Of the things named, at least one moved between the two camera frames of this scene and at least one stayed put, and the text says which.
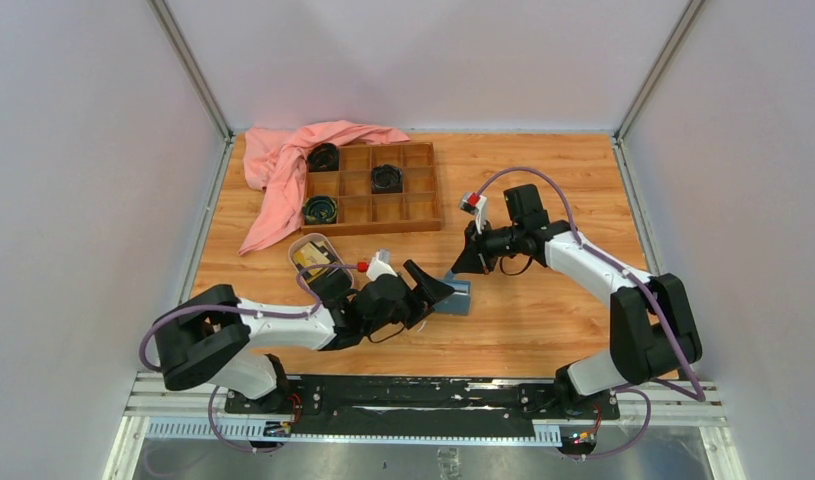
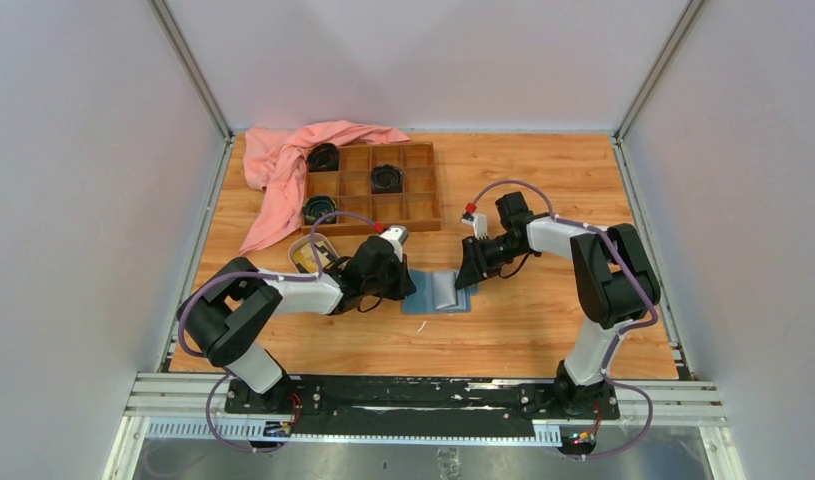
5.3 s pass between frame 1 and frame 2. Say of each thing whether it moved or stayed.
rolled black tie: stayed
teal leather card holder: stayed
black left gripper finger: moved
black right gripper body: stayed
